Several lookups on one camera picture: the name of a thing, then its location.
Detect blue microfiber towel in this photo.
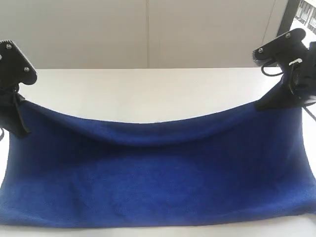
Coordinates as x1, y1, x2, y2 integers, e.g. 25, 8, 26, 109
0, 101, 316, 228

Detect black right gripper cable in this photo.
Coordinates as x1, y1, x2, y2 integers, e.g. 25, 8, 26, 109
261, 61, 287, 77

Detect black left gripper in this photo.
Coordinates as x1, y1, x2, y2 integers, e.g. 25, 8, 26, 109
0, 40, 38, 137

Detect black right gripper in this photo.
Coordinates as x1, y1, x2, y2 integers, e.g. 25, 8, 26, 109
252, 28, 316, 111

